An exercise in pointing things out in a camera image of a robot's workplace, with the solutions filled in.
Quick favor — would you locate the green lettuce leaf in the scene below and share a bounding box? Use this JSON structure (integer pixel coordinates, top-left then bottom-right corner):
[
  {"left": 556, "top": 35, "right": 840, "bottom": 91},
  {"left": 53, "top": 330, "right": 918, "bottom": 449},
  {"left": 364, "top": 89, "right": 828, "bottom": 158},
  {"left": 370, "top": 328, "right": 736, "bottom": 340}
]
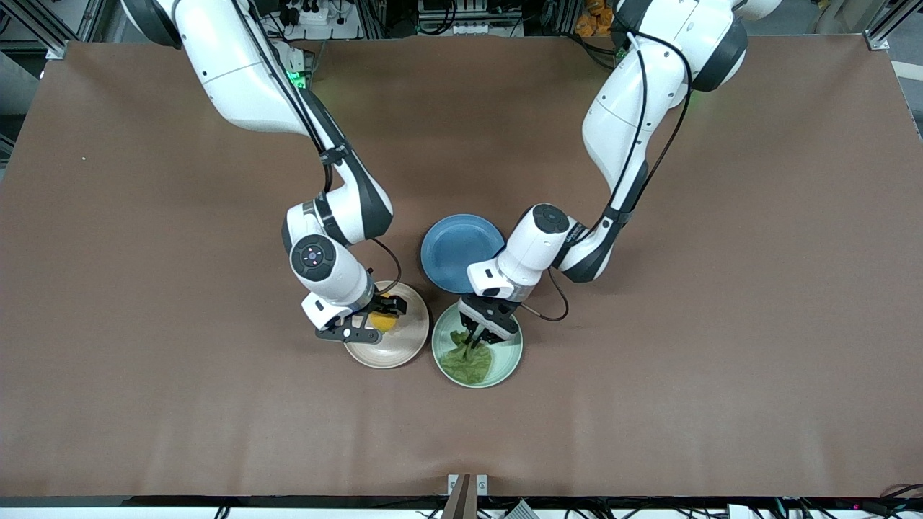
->
[{"left": 440, "top": 329, "right": 495, "bottom": 384}]

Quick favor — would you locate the beige pink plate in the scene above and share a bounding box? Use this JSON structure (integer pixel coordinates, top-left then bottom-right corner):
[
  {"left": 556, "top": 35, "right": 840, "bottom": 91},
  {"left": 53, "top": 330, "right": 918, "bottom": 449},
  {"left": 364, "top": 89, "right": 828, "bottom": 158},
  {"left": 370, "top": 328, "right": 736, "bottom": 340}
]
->
[{"left": 343, "top": 280, "right": 430, "bottom": 370}]

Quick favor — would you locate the light green plate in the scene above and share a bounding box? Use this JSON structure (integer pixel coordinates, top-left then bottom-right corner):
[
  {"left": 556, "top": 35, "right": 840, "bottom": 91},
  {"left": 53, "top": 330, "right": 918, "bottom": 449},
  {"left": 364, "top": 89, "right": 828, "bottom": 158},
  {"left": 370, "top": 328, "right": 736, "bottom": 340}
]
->
[{"left": 431, "top": 301, "right": 524, "bottom": 389}]

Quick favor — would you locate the blue plate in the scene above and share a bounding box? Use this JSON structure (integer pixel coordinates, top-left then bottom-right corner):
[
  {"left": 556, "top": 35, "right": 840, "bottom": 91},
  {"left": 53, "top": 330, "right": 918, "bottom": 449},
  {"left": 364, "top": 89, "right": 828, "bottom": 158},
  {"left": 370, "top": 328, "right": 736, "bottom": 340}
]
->
[{"left": 420, "top": 213, "right": 507, "bottom": 295}]

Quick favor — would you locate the brown table cover sheet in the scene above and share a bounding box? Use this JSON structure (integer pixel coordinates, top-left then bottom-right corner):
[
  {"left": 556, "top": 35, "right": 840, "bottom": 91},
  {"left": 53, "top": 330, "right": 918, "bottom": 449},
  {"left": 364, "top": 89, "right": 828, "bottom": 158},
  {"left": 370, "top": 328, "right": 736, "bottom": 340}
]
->
[{"left": 0, "top": 32, "right": 923, "bottom": 500}]

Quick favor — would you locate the white power strip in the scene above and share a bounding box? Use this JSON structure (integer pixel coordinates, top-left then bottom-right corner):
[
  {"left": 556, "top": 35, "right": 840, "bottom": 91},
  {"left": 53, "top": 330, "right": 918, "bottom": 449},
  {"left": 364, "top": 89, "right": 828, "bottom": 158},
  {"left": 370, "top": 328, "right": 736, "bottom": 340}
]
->
[{"left": 278, "top": 0, "right": 361, "bottom": 40}]

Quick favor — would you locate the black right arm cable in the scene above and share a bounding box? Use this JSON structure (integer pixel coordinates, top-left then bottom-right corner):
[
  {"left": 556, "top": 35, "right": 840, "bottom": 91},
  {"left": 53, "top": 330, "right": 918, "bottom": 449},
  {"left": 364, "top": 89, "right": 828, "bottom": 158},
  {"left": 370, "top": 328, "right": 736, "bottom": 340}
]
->
[{"left": 231, "top": 0, "right": 402, "bottom": 296}]

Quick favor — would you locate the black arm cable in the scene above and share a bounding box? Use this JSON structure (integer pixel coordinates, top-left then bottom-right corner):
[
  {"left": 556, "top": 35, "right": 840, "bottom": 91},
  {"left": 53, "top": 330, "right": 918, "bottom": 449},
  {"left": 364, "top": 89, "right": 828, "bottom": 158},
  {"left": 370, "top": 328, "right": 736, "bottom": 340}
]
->
[
  {"left": 519, "top": 29, "right": 694, "bottom": 322},
  {"left": 231, "top": 0, "right": 402, "bottom": 296}
]

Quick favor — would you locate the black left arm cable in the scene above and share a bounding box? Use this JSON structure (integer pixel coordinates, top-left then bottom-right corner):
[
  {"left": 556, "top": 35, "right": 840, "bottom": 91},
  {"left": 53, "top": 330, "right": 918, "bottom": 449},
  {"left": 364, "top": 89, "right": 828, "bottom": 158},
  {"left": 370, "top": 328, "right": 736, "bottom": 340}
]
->
[{"left": 519, "top": 29, "right": 694, "bottom": 322}]

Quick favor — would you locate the brown camera mount post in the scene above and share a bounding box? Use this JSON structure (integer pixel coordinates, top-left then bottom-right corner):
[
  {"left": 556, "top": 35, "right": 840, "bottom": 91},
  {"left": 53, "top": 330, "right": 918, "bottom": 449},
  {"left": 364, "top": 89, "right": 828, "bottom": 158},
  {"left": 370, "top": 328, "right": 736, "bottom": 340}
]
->
[{"left": 447, "top": 472, "right": 489, "bottom": 519}]

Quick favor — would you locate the silver aluminium frame post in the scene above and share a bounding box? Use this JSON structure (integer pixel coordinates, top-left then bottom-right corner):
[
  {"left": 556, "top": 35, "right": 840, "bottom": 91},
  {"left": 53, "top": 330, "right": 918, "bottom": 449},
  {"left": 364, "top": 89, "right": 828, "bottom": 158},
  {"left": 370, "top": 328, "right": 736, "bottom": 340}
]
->
[
  {"left": 862, "top": 0, "right": 923, "bottom": 51},
  {"left": 0, "top": 0, "right": 109, "bottom": 60}
]

